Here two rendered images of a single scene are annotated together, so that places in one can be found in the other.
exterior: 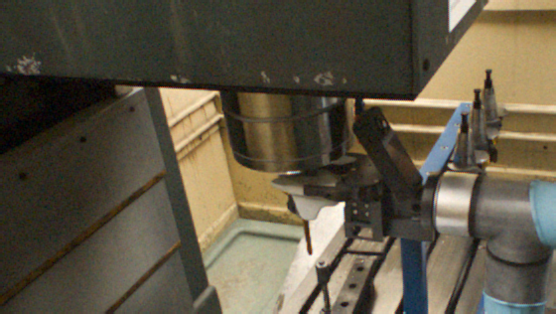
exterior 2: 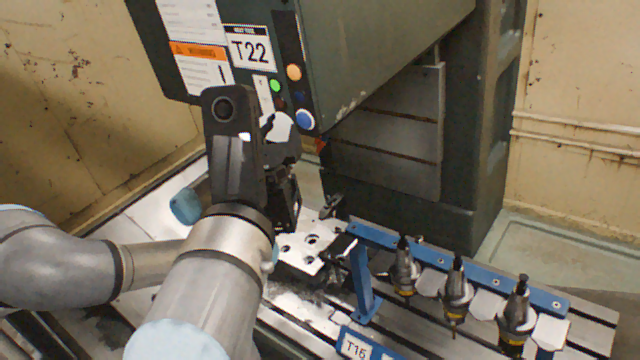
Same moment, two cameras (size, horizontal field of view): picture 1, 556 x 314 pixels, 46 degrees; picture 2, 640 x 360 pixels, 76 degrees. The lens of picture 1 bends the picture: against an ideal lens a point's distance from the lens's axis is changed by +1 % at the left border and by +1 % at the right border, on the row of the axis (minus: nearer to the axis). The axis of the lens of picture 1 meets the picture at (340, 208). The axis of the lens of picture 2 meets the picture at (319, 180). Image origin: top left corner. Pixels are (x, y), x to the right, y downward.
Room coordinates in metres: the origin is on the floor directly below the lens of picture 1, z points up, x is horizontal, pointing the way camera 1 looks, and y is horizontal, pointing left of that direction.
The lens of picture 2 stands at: (1.13, -0.82, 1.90)
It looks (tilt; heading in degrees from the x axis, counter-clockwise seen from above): 36 degrees down; 109
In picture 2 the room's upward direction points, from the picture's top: 12 degrees counter-clockwise
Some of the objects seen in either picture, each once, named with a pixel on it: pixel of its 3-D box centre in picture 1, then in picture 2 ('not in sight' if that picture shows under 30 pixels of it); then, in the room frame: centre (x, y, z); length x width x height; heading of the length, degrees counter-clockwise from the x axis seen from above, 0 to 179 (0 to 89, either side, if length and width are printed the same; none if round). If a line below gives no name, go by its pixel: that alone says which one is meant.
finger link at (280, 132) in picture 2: not in sight; (286, 144); (0.96, -0.42, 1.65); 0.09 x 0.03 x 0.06; 95
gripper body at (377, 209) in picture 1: (391, 200); not in sight; (0.70, -0.07, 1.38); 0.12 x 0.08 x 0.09; 65
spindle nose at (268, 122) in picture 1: (287, 102); not in sight; (0.75, 0.05, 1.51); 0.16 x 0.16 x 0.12
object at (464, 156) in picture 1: (464, 147); (404, 257); (1.07, -0.24, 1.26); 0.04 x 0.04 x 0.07
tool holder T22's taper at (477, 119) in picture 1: (477, 122); (456, 278); (1.17, -0.29, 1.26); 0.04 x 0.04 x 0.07
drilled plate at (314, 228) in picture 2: not in sight; (301, 239); (0.71, 0.09, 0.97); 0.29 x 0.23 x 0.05; 155
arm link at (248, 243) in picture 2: not in sight; (229, 259); (0.96, -0.61, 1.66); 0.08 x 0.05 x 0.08; 5
